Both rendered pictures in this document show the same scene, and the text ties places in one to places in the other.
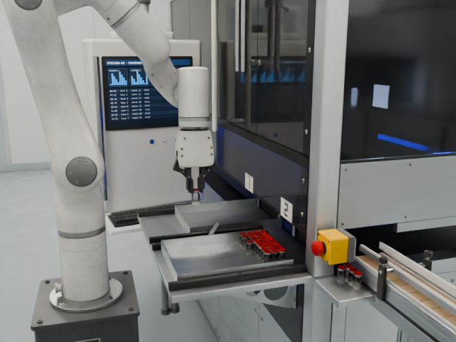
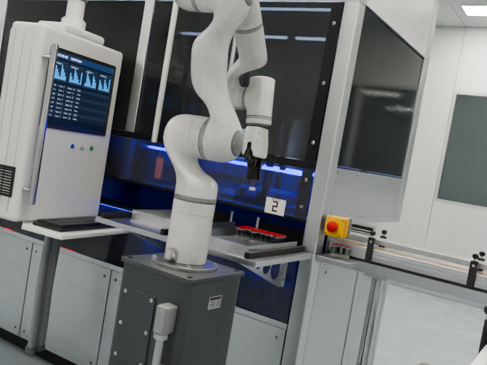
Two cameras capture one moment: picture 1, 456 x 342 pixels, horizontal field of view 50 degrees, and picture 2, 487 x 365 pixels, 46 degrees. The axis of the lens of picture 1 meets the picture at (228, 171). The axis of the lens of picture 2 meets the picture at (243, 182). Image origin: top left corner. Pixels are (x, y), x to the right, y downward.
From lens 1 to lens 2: 139 cm
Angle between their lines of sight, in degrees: 42
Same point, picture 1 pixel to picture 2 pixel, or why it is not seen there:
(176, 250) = not seen: hidden behind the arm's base
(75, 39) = not seen: outside the picture
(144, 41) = (261, 48)
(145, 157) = (64, 162)
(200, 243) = not seen: hidden behind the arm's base
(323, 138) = (335, 146)
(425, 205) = (357, 206)
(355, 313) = (323, 285)
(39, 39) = (233, 28)
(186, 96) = (265, 98)
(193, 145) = (261, 139)
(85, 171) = (240, 143)
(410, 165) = (357, 176)
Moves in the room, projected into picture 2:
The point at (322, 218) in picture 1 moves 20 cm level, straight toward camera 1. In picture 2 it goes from (325, 206) to (361, 216)
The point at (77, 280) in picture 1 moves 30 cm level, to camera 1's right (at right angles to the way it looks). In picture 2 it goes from (199, 244) to (277, 246)
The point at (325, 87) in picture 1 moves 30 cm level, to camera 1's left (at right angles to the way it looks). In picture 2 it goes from (340, 111) to (282, 95)
